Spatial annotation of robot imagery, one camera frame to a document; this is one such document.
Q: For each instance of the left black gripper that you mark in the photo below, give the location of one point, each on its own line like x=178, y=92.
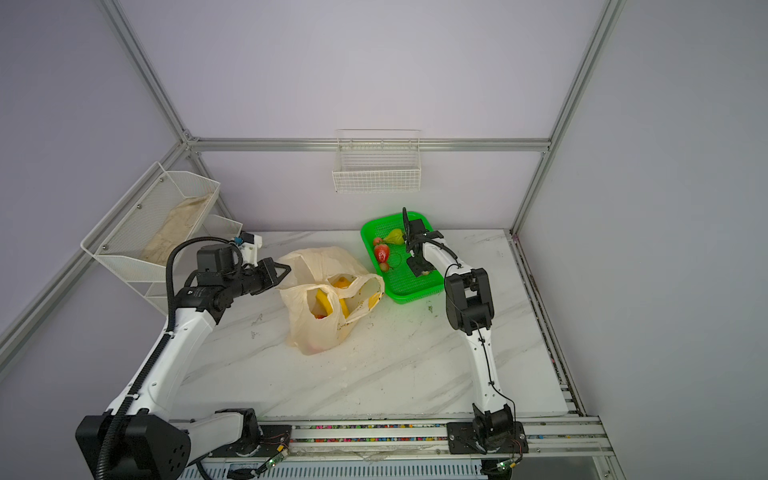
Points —
x=266, y=267

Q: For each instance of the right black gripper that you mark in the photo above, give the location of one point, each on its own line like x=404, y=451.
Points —
x=417, y=270

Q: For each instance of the beige plastic bag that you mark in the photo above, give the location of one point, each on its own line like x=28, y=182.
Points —
x=312, y=269

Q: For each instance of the yellow fake banana bunch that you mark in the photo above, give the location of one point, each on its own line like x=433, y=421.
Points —
x=367, y=297

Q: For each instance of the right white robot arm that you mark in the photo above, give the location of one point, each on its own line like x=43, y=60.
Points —
x=470, y=312

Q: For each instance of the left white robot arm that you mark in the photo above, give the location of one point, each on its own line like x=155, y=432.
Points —
x=136, y=437

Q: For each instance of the green fake pear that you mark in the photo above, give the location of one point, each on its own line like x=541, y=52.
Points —
x=395, y=237

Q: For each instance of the red fake strawberry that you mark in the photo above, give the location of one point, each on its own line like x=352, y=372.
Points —
x=382, y=253

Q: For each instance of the green plastic basket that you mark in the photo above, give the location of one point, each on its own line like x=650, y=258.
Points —
x=400, y=283

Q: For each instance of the lower white mesh shelf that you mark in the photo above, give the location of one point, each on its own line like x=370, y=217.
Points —
x=154, y=289

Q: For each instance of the white mesh shelf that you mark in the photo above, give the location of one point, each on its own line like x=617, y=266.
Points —
x=117, y=241
x=154, y=289

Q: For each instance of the folded beige bags in shelf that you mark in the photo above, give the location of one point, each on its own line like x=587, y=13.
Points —
x=174, y=230

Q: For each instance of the upper white mesh shelf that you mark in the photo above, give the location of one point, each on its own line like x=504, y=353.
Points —
x=117, y=241

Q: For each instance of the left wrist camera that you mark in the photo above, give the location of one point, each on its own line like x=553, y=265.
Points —
x=248, y=244

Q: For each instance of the white wire wall basket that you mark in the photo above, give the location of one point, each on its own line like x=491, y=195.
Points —
x=372, y=161

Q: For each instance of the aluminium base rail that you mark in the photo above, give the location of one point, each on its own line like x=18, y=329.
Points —
x=566, y=448

